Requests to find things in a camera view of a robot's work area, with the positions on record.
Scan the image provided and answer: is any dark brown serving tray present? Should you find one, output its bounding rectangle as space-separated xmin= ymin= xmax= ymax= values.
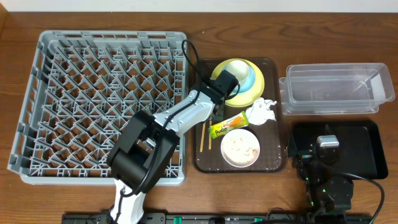
xmin=193 ymin=58 xmax=286 ymax=173

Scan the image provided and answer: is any white bowl with food residue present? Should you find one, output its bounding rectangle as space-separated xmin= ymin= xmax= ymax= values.
xmin=220 ymin=129 xmax=261 ymax=168

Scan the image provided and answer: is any clear plastic waste bin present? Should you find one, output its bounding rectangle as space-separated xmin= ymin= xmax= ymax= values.
xmin=279 ymin=63 xmax=396 ymax=115

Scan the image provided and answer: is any grey plastic dishwasher rack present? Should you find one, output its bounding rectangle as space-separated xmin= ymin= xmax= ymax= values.
xmin=7 ymin=30 xmax=188 ymax=185

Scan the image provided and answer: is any white tissue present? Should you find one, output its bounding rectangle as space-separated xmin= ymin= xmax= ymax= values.
xmin=245 ymin=97 xmax=277 ymax=126

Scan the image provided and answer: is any yellow-green plate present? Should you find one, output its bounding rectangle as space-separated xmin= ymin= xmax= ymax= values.
xmin=211 ymin=58 xmax=265 ymax=108

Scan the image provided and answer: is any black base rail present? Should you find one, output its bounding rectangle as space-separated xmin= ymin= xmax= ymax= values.
xmin=61 ymin=212 xmax=374 ymax=224

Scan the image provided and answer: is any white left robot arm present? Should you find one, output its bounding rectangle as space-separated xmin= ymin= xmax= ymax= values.
xmin=106 ymin=80 xmax=231 ymax=223

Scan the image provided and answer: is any cream white cup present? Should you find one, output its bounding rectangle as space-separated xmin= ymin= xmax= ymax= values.
xmin=225 ymin=60 xmax=250 ymax=83

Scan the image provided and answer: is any green orange snack wrapper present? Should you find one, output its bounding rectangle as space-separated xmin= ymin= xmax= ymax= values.
xmin=208 ymin=111 xmax=249 ymax=139

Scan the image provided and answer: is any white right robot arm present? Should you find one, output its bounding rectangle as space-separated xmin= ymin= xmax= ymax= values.
xmin=287 ymin=134 xmax=353 ymax=223

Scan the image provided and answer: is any black waste tray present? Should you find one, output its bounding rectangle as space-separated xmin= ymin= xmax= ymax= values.
xmin=290 ymin=120 xmax=389 ymax=179

